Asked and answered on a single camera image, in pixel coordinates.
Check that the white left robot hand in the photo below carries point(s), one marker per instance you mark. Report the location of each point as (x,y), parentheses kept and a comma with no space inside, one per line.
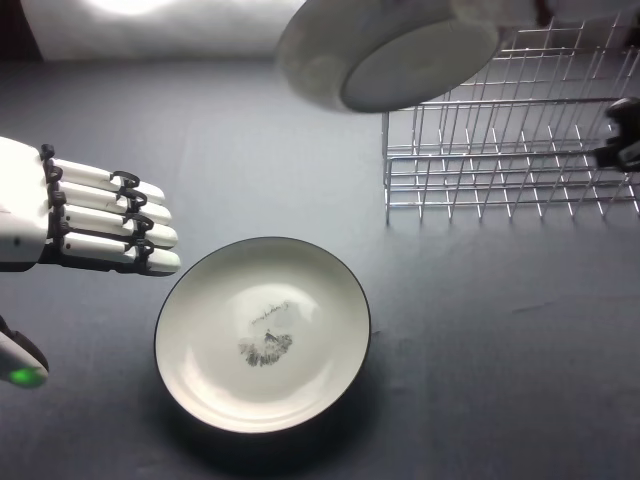
(20,210)

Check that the white plate leaf and script print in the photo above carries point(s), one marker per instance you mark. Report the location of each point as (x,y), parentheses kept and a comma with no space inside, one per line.
(225,350)

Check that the grey table cloth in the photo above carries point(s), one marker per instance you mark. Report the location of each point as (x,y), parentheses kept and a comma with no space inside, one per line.
(475,350)

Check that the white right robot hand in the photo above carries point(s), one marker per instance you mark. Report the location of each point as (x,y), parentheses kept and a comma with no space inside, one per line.
(495,10)

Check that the white backdrop sheet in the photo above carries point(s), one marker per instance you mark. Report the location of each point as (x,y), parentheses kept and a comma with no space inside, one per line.
(175,30)

